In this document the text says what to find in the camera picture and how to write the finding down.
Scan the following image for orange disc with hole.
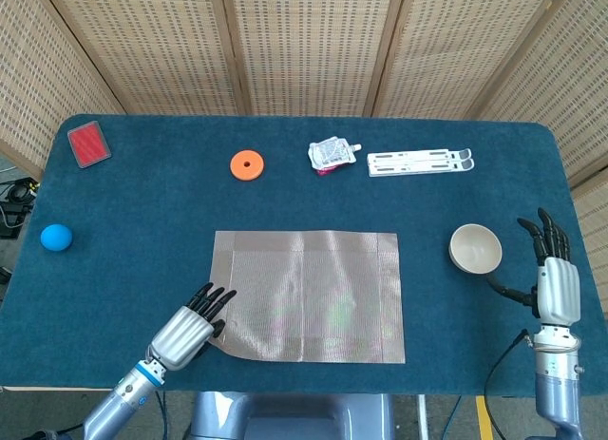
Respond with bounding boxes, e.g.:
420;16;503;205
229;150;266;182

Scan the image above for blue ball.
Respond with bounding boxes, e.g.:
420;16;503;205
40;223;74;253

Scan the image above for brown woven placemat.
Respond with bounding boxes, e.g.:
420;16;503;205
209;229;407;364

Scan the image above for white folding laptop stand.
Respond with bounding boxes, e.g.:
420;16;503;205
367;147;477;179

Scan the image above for blue-grey robot torso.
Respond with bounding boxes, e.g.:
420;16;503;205
189;391;395;440

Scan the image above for woven wooden folding screen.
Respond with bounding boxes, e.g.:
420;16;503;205
0;0;608;316

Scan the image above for teal table cover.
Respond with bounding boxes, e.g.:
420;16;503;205
0;114;608;397

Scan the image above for yellow floor tape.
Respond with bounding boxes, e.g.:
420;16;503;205
476;395;495;440

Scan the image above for red card box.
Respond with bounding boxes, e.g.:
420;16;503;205
66;120;113;170

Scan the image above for black devices with cables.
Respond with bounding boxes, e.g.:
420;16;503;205
0;176;42;241

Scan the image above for blue cable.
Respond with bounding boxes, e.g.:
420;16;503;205
155;391;171;440
444;395;465;440

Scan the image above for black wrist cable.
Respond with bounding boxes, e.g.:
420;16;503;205
483;328;531;440

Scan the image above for silver spout pouch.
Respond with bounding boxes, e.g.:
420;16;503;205
308;136;363;178

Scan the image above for white round bowl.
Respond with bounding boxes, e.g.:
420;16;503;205
448;223;504;276

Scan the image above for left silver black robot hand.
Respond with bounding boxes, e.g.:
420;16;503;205
147;282;238;371

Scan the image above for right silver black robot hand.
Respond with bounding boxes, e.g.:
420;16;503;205
484;207;582;327

